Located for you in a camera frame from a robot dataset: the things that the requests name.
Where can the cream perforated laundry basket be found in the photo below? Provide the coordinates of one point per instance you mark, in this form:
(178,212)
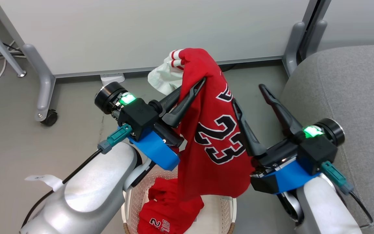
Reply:
(216,214)

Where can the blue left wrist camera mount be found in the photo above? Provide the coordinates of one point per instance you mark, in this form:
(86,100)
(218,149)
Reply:
(156,151)

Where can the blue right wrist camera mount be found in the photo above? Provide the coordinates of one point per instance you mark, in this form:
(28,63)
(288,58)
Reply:
(287,180)

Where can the red number 23 jersey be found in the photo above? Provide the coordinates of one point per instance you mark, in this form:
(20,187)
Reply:
(213,97)

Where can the white power strip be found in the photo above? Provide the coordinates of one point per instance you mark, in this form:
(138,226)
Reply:
(112,78)

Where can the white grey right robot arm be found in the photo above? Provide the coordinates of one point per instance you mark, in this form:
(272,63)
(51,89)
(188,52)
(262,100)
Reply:
(323,208)

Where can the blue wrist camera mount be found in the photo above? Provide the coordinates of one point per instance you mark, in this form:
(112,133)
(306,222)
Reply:
(287,180)
(156,151)

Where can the white garment with red stripes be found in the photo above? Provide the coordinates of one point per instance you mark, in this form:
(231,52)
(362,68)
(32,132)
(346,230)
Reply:
(164,78)

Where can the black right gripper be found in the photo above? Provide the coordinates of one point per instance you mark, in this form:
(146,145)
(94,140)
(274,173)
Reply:
(317,151)

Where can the grey fabric sofa seat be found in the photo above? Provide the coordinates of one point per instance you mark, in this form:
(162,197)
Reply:
(352,84)

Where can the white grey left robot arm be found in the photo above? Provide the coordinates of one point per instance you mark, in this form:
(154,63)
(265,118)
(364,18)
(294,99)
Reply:
(93,191)

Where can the large white partition panel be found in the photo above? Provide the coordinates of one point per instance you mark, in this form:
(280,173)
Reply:
(157,32)

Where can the narrow white partition panel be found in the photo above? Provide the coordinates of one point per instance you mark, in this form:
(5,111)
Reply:
(359,19)

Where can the grey partition foot with caster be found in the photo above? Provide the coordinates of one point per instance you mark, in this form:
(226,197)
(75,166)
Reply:
(44,84)

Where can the black caster wheel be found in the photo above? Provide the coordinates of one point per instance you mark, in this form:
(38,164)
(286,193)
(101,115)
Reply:
(50,118)

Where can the red printed shorts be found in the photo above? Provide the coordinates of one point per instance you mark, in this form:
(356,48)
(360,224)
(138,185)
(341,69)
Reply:
(167,208)

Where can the white paper tag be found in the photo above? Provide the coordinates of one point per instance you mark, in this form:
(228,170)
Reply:
(49,180)

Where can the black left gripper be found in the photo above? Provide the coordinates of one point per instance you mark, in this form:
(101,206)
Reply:
(138,113)

